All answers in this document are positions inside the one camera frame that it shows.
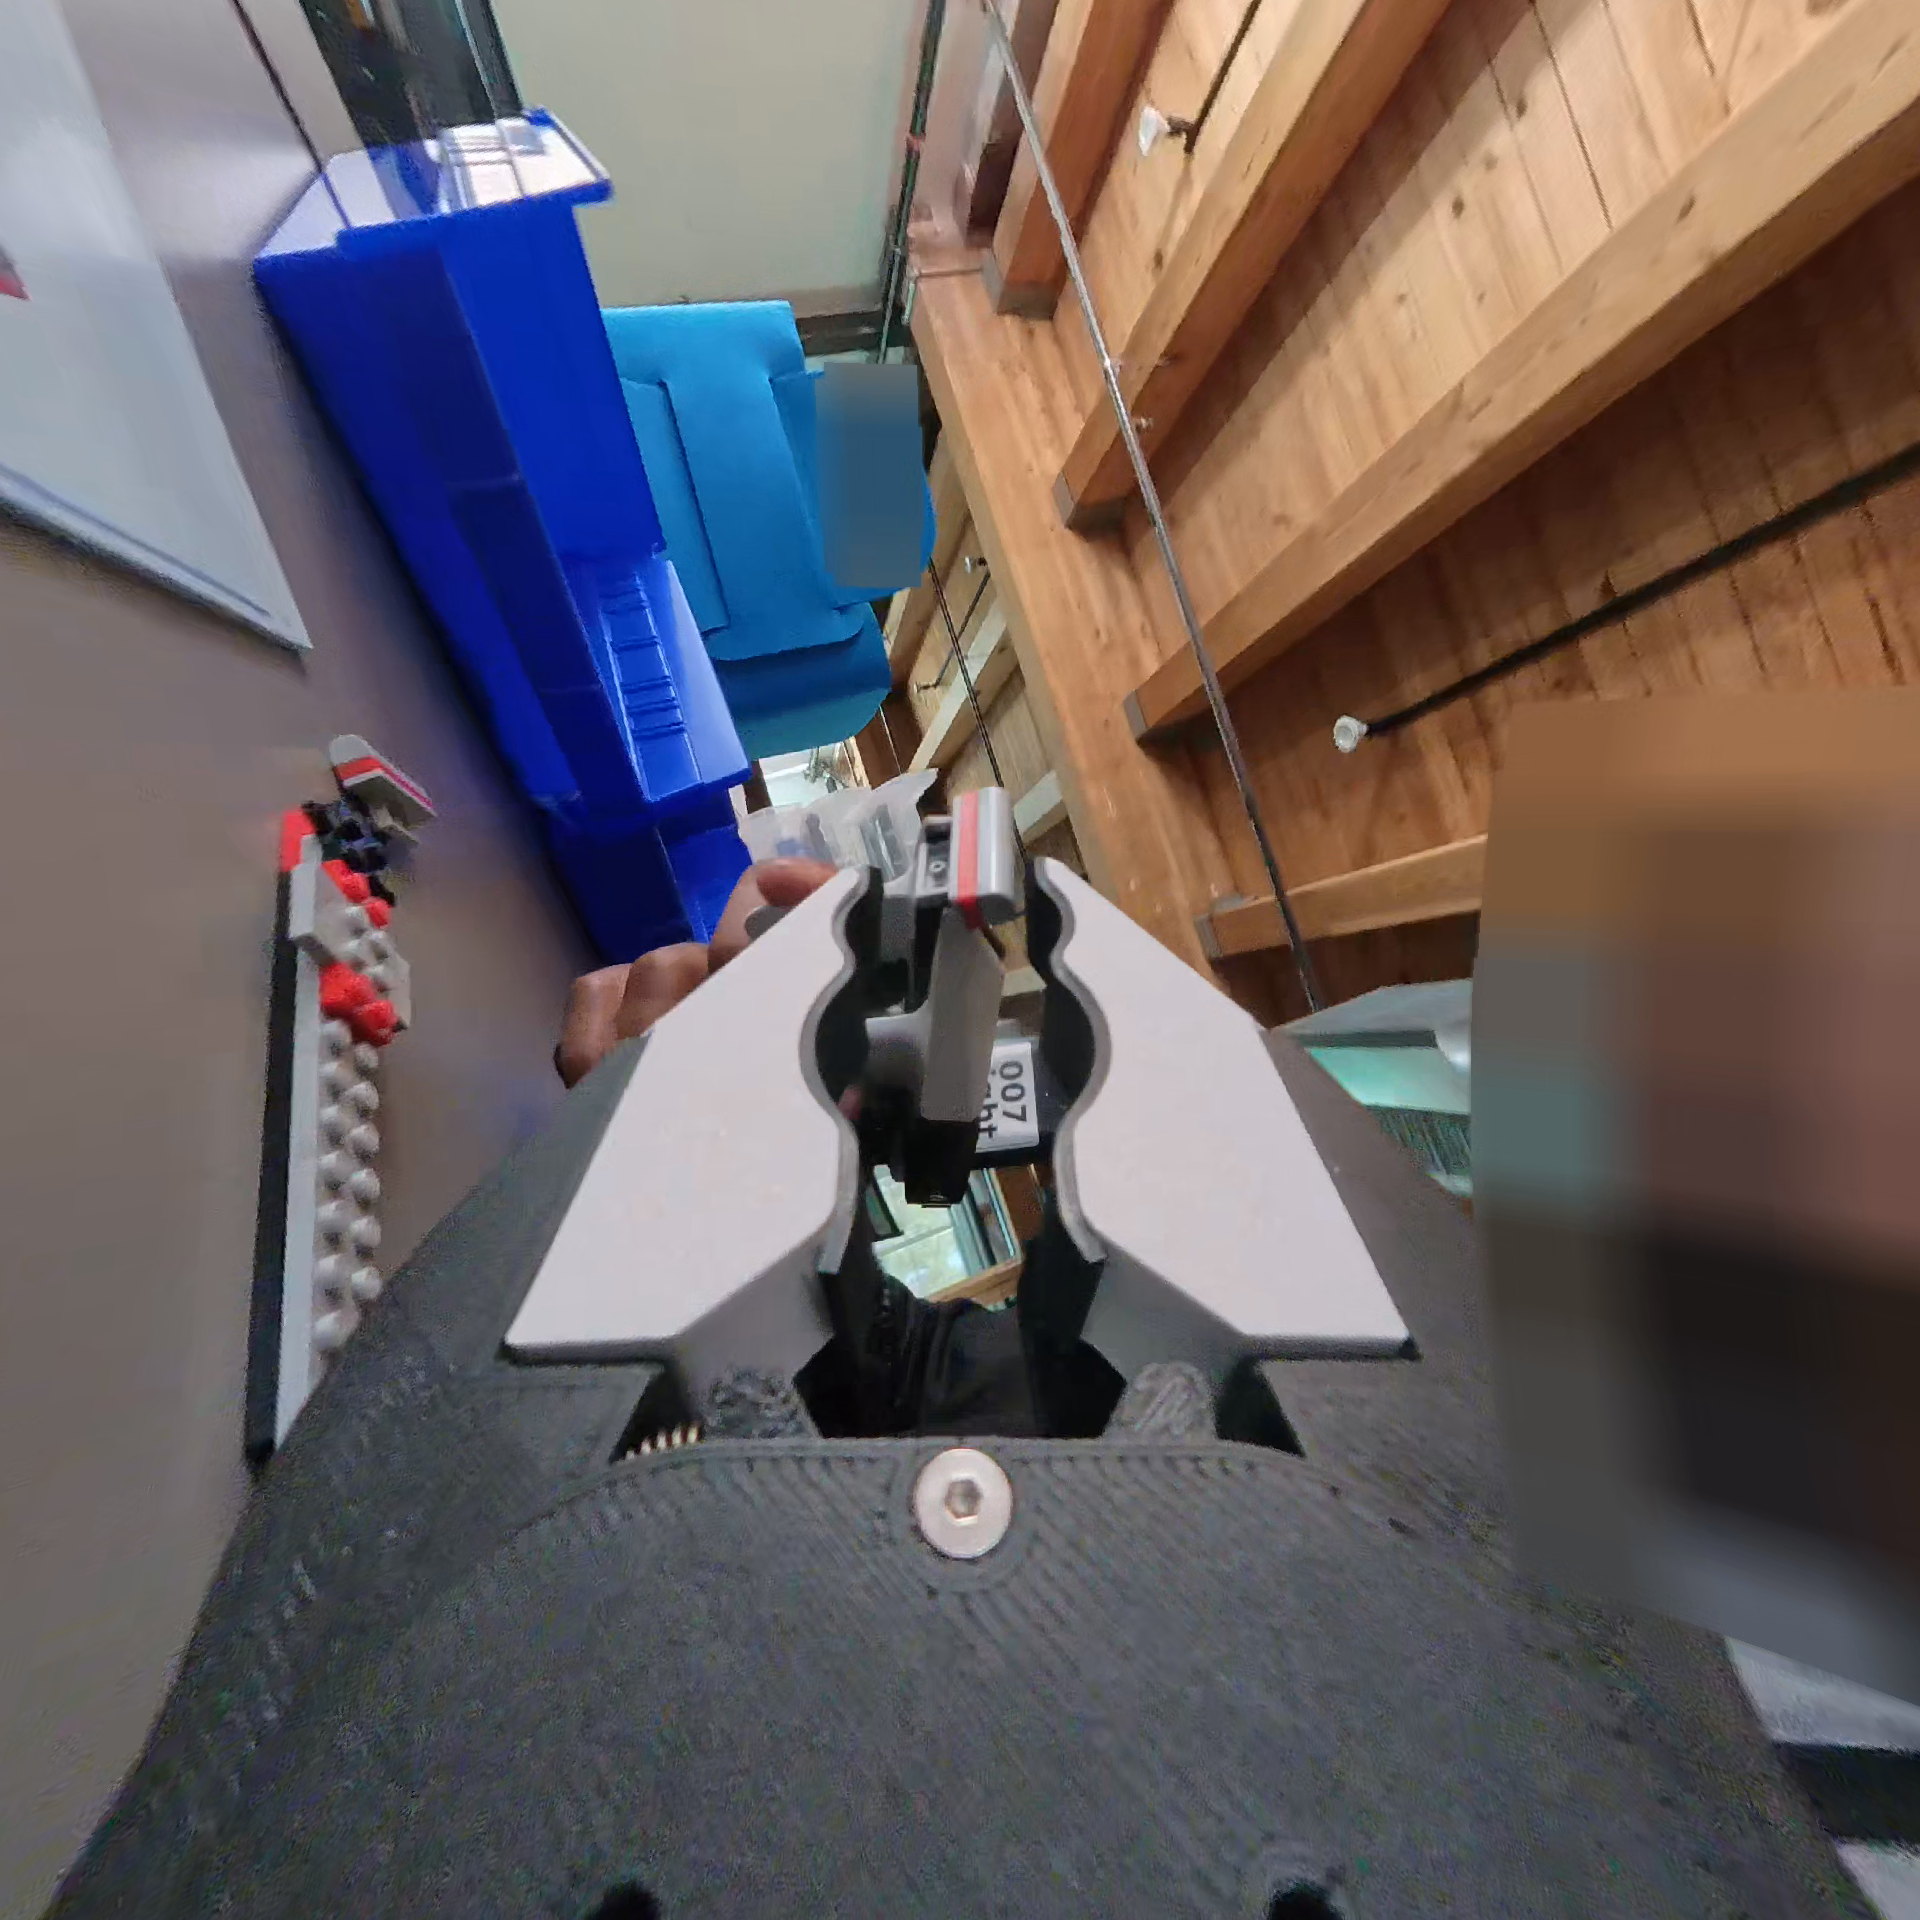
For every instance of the silver ventilation duct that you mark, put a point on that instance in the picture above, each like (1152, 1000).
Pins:
(1382, 1065)

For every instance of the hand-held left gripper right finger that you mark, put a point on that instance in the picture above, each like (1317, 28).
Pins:
(1231, 1185)

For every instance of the grey red brick assembly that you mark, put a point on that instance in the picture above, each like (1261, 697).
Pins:
(961, 870)
(383, 780)

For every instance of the person's right forearm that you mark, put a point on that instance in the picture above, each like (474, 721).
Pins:
(961, 1349)

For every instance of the blue storage bin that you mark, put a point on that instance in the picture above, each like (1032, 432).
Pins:
(645, 886)
(452, 450)

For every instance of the grey desk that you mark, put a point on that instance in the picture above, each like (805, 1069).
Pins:
(150, 902)

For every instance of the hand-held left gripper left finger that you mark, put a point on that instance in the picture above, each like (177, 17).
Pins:
(690, 1185)

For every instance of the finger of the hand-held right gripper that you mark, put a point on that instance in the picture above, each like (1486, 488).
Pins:
(961, 1036)

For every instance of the pale blue instruction booklet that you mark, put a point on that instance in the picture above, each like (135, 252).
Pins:
(106, 375)

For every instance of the long grey studded plate assembly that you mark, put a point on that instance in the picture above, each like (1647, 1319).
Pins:
(338, 1142)

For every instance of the person's right hand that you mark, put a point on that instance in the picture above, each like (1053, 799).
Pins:
(662, 990)

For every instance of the person's torso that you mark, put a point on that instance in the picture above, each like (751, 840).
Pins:
(1816, 1724)

